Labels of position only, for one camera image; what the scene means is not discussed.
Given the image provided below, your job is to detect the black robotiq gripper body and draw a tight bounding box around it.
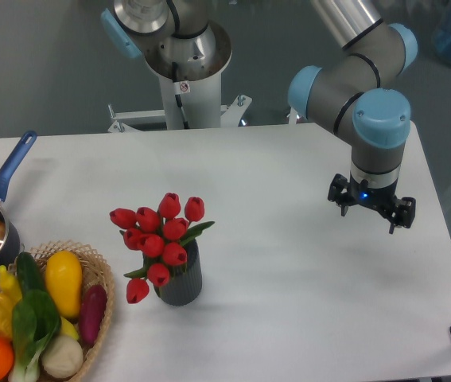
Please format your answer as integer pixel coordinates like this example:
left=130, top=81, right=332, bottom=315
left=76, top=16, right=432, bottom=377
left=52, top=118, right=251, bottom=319
left=348, top=169, right=400, bottom=212

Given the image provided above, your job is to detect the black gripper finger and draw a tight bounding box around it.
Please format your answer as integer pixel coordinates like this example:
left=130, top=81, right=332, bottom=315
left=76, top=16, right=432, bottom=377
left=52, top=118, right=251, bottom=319
left=384, top=197, right=416, bottom=234
left=327, top=173, right=353, bottom=216

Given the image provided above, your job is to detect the red tulip bouquet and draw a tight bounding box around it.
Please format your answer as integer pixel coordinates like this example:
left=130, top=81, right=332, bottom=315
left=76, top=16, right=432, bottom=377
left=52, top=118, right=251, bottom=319
left=109, top=193, right=214, bottom=304

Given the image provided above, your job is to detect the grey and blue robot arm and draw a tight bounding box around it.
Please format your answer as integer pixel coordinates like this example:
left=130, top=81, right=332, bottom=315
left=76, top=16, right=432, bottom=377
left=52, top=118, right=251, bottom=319
left=100, top=1, right=418, bottom=228

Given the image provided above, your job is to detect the dark grey ribbed vase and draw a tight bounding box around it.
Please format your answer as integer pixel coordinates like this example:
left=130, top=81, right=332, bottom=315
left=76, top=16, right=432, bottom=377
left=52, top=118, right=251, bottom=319
left=142, top=239, right=203, bottom=306

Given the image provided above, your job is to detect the woven wicker basket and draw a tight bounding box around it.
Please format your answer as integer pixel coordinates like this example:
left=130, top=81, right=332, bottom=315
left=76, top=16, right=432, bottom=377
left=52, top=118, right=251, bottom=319
left=0, top=240, right=116, bottom=382

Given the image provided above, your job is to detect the purple eggplant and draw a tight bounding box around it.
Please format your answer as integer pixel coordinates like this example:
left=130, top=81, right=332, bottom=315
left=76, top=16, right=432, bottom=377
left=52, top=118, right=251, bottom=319
left=79, top=285, right=107, bottom=345

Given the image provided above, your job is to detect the yellow squash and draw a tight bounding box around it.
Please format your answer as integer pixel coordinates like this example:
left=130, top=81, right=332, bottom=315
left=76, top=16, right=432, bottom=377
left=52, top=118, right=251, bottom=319
left=45, top=251, right=83, bottom=321

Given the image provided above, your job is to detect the small yellow vegetable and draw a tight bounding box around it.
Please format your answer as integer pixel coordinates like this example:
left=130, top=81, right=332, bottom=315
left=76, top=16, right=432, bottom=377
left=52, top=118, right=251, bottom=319
left=60, top=317, right=80, bottom=341

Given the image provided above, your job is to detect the green cucumber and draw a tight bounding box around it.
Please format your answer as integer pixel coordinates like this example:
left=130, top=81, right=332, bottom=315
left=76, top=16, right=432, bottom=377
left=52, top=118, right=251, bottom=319
left=15, top=251, right=47, bottom=295

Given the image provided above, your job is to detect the beige garlic bulb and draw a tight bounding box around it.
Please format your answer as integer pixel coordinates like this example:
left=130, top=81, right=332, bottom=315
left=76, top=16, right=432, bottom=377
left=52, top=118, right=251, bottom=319
left=41, top=335, right=84, bottom=379

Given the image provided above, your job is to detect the green bok choy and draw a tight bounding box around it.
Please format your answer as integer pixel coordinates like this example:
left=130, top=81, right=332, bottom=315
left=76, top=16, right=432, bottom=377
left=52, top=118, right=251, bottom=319
left=8, top=289, right=63, bottom=382

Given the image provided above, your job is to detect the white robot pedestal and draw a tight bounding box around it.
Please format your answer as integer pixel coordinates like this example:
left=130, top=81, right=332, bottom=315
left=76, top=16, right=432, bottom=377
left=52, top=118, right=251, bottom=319
left=107, top=21, right=252, bottom=132

